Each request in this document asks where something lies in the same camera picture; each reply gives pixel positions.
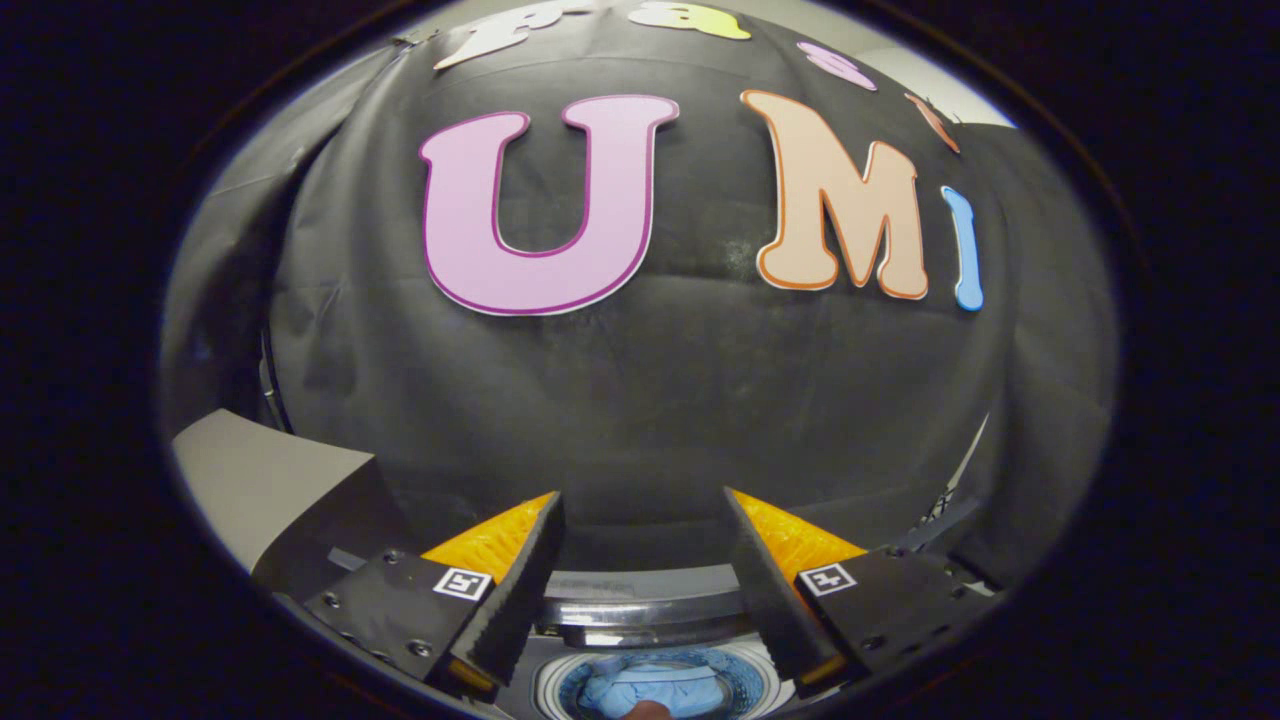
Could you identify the grey washing machine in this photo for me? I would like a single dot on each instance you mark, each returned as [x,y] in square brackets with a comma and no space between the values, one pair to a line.
[540,685]

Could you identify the light blue shirt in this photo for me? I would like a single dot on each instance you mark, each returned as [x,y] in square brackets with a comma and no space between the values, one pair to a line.
[650,685]

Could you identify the grey cabinet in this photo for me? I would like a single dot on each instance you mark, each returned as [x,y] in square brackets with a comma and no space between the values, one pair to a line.
[260,480]

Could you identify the dark washing machine lid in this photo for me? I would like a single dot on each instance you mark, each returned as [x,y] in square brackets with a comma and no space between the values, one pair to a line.
[650,600]

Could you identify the black backdrop cloth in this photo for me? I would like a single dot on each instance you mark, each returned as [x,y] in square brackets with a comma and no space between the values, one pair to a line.
[650,400]

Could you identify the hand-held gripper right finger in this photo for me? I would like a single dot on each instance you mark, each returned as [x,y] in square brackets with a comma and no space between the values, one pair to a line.
[770,600]

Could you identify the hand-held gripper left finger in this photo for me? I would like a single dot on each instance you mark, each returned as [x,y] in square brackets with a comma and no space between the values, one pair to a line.
[520,600]

